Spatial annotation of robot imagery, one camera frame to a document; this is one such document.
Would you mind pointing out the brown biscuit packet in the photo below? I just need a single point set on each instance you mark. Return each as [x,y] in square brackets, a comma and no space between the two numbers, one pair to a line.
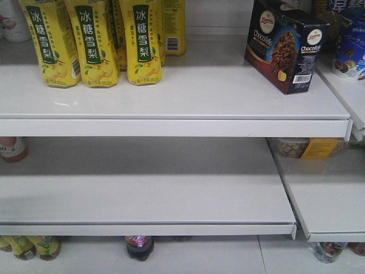
[329,11]

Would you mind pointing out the white supermarket shelving unit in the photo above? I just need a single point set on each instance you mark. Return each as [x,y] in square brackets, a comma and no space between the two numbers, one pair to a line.
[185,161]

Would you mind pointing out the blue Chocofello cookie box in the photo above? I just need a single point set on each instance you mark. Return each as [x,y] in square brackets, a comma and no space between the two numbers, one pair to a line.
[283,44]

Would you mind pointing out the dark cola bottle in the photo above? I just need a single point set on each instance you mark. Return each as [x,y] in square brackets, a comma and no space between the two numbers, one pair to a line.
[139,247]

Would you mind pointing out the yellow pear drink bottle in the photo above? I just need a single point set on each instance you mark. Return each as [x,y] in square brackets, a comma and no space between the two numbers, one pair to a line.
[54,42]
[141,37]
[94,41]

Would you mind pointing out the blue white cookie cup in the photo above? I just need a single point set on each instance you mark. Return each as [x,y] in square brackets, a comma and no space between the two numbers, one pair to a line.
[348,60]

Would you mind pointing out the clear water bottle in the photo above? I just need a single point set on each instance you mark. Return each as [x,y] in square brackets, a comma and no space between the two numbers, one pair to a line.
[328,252]

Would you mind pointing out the green tea bottle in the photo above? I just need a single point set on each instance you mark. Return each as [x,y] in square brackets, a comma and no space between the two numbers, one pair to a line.
[22,248]
[47,247]

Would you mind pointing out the clear yellow cookie tub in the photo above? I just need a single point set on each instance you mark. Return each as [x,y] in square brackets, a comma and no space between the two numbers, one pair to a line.
[306,148]

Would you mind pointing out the orange juice bottle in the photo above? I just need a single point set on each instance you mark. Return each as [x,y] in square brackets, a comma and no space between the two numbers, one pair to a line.
[13,149]

